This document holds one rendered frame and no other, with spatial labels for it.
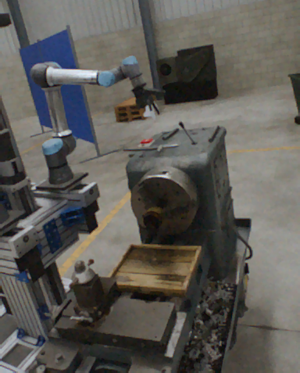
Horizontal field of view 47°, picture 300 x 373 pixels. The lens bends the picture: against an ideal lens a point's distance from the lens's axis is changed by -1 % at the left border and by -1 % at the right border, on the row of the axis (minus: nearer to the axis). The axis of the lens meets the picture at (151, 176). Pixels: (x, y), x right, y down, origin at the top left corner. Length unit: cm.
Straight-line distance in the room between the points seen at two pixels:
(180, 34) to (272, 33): 273
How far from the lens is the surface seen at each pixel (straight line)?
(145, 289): 147
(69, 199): 205
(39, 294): 227
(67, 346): 133
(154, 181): 160
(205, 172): 169
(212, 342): 167
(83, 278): 119
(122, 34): 1244
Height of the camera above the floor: 179
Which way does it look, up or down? 20 degrees down
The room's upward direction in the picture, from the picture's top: 11 degrees counter-clockwise
